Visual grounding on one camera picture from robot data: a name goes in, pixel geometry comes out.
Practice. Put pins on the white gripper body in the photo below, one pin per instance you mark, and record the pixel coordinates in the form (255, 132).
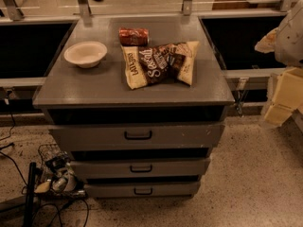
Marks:
(291, 40)

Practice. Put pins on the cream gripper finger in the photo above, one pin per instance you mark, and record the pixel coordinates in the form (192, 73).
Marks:
(276, 115)

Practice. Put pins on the grey bottom drawer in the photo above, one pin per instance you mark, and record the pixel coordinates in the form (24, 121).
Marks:
(141, 190)

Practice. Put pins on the grey drawer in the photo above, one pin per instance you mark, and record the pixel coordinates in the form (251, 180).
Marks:
(140, 168)
(136, 136)
(141, 190)

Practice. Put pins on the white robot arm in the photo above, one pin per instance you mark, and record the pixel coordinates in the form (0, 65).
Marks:
(286, 42)

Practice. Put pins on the grey middle drawer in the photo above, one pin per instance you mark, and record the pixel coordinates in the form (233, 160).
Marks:
(140, 168)

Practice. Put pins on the grey drawer cabinet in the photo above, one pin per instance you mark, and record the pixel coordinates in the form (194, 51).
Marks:
(142, 154)

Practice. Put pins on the grey top drawer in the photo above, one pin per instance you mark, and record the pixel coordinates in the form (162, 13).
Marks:
(136, 136)

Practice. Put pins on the brown and cream chip bag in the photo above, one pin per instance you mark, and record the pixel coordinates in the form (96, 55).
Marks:
(148, 65)

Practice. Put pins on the red soda can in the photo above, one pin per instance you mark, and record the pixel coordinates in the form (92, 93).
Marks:
(133, 36)

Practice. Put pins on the white paper bowl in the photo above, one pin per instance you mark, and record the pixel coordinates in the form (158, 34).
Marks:
(86, 54)

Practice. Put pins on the wire basket with items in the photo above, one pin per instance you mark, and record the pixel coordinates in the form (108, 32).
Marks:
(57, 178)

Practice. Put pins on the black stand post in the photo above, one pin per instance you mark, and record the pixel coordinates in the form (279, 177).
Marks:
(30, 195)

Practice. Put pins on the metal railing frame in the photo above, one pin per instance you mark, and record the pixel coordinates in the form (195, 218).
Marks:
(41, 78)

